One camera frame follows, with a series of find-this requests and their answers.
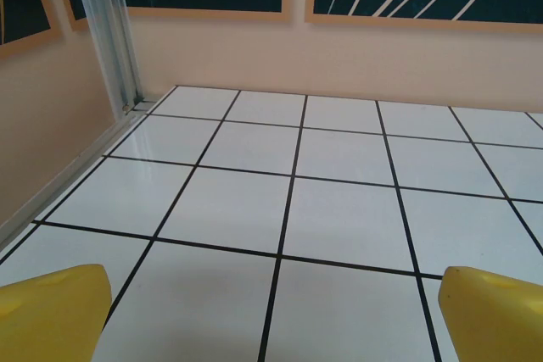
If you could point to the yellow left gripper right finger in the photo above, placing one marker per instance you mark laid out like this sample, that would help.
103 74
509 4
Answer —
496 319

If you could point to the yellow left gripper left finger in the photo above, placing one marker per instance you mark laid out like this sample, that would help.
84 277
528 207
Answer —
51 315

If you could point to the aluminium table edge rail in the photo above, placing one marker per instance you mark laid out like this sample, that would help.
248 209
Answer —
63 175

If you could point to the aluminium frame post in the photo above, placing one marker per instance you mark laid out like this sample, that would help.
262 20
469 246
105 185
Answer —
106 27

